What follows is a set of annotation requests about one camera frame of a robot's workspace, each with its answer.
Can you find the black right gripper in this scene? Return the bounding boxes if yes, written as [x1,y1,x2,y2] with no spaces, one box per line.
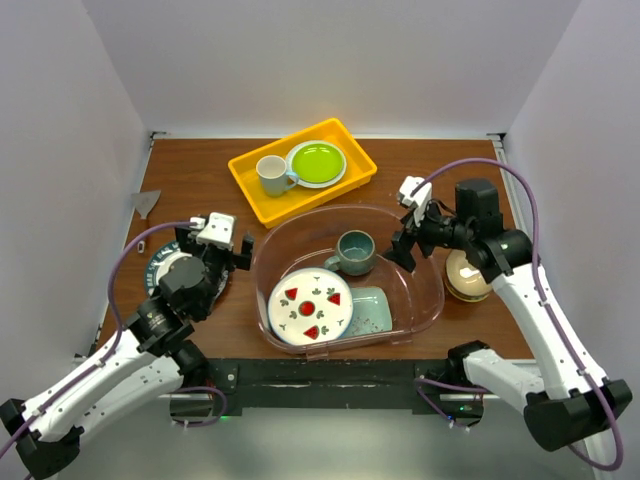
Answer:
[381,196,472,272]

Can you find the dark green lettered plate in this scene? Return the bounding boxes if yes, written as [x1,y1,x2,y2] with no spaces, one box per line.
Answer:
[143,240,205,296]

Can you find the teal glazed ceramic mug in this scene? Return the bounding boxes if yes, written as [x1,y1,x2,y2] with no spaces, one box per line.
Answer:
[324,230,376,276]

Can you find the mint divided rectangular plate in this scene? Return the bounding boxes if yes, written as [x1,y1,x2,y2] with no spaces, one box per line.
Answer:
[343,286,393,338]

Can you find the watermelon plate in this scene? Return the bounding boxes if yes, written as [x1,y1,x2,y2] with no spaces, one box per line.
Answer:
[267,267,354,346]

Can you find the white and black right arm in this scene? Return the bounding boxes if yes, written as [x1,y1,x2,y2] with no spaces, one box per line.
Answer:
[383,176,633,451]

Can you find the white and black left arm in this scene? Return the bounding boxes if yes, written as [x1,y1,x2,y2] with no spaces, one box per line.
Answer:
[1,213,253,479]

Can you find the clear plastic bin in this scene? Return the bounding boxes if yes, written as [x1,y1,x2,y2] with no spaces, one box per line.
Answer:
[251,205,444,359]

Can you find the beige bowl with black rim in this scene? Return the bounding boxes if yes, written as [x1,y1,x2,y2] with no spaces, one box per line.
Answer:
[444,250,492,295]

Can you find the yellow patterned bowl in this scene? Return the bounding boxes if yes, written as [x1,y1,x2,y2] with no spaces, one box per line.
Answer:
[446,285,491,303]

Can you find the grey triangular scraper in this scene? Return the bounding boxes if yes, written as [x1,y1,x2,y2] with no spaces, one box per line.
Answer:
[131,190,161,220]

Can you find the yellow plastic tray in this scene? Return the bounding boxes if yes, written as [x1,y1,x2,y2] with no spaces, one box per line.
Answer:
[228,118,377,228]

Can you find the green plate white rim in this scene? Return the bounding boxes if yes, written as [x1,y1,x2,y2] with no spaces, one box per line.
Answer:
[285,140,347,189]

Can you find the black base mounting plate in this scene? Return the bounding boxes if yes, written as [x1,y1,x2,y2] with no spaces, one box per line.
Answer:
[169,357,486,431]

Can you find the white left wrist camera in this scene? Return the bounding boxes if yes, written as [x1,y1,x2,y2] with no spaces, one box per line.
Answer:
[190,212,236,251]

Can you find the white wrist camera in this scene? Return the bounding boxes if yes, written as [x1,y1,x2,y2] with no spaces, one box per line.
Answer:
[396,176,432,227]
[190,212,236,251]

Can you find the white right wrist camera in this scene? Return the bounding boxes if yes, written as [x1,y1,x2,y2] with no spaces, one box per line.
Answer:
[396,176,432,227]

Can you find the white mug blue handle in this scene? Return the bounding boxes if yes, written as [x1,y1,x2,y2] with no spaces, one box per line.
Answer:
[256,155,299,197]

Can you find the aluminium table frame rail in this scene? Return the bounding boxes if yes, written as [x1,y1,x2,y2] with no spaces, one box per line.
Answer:
[487,132,616,480]

